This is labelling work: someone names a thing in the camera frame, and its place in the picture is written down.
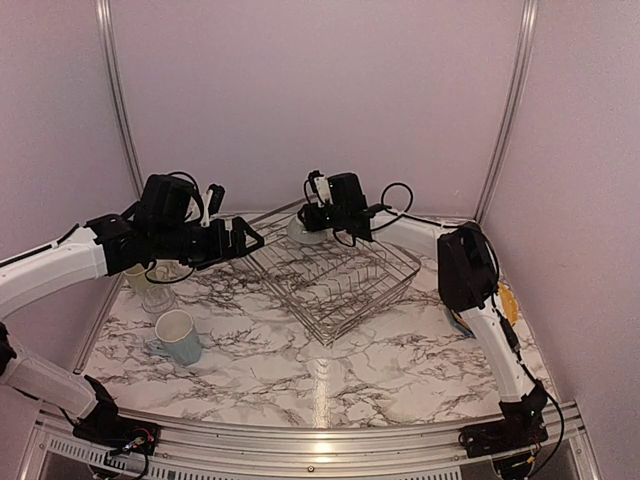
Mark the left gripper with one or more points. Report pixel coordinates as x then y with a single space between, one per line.
220 251

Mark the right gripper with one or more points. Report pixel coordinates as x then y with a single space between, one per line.
310 222

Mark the white ribbed bowl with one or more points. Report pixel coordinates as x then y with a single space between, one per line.
297 232

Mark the clear glass back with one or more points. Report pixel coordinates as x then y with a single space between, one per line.
158 299

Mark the green mug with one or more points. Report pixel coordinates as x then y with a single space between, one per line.
141 279

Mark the light blue mug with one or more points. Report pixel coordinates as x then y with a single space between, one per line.
175 337

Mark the yellow plate back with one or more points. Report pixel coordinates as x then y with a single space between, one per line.
509 303

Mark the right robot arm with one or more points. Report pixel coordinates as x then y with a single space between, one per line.
468 280

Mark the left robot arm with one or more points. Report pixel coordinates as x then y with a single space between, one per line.
173 220

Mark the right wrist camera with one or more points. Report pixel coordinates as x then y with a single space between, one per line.
320 187

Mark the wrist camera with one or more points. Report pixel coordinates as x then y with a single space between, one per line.
208 204
320 187

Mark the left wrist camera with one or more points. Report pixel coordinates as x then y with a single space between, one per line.
208 204

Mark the wire dish rack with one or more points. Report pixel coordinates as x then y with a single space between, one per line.
329 287

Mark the front aluminium rail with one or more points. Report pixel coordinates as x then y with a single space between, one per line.
190 449

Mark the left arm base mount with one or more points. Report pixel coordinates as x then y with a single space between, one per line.
121 435

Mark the left aluminium post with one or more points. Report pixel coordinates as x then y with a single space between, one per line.
107 34

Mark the aluminium post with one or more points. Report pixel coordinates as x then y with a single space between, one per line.
107 34
515 92

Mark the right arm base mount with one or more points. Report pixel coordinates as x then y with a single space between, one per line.
500 436

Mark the right aluminium post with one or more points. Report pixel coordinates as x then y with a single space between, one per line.
515 92

